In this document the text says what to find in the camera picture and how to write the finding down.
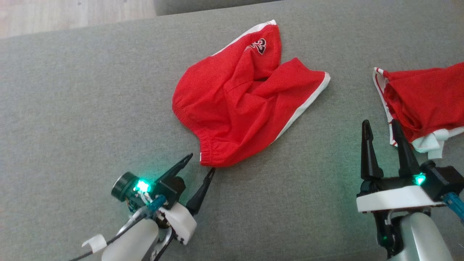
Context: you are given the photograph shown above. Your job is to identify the red shorts white stripe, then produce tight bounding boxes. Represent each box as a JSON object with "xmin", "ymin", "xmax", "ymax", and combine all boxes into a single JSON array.
[{"xmin": 172, "ymin": 20, "xmax": 331, "ymax": 168}]

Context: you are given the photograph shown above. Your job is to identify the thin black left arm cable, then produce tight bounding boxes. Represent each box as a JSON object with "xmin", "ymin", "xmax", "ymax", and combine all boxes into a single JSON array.
[{"xmin": 69, "ymin": 214, "xmax": 147, "ymax": 261}]

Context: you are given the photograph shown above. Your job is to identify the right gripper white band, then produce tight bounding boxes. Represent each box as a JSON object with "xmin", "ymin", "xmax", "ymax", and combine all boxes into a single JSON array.
[{"xmin": 356, "ymin": 119, "xmax": 447, "ymax": 255}]

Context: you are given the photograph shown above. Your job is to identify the white cable clip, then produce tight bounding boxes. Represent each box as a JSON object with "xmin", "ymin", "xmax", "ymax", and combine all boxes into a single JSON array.
[{"xmin": 81, "ymin": 235, "xmax": 108, "ymax": 254}]

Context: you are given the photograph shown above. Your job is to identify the red basketball jersey white sleeves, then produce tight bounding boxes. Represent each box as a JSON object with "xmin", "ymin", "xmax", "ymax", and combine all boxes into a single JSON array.
[{"xmin": 372, "ymin": 62, "xmax": 464, "ymax": 159}]

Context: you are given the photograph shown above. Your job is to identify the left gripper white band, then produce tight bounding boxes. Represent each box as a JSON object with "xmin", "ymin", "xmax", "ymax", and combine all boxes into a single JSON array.
[{"xmin": 111, "ymin": 153, "xmax": 216, "ymax": 246}]

